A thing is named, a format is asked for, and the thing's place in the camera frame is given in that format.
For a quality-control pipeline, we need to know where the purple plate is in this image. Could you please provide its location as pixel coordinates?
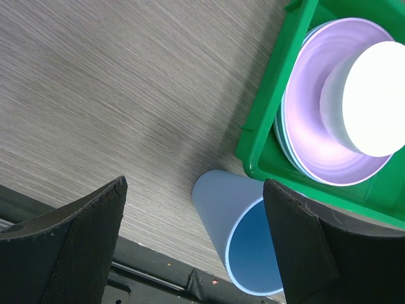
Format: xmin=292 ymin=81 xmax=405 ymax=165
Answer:
xmin=278 ymin=18 xmax=393 ymax=186

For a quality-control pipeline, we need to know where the green plastic bin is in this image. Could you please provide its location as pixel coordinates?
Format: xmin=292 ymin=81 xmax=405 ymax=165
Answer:
xmin=235 ymin=1 xmax=404 ymax=228

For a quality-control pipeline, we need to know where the blue cup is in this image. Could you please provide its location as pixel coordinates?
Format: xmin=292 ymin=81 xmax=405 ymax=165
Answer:
xmin=192 ymin=170 xmax=283 ymax=296

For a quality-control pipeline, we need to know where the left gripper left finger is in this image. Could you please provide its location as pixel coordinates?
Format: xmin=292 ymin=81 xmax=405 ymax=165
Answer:
xmin=1 ymin=176 xmax=128 ymax=303

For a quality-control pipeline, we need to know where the white bowl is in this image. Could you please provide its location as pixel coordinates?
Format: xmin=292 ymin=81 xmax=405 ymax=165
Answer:
xmin=320 ymin=41 xmax=404 ymax=157

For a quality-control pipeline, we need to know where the blue plate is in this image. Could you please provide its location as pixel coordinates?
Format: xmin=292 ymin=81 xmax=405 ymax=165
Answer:
xmin=274 ymin=20 xmax=336 ymax=184

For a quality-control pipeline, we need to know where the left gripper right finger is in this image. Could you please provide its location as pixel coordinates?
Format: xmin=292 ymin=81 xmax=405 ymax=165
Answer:
xmin=263 ymin=179 xmax=404 ymax=303

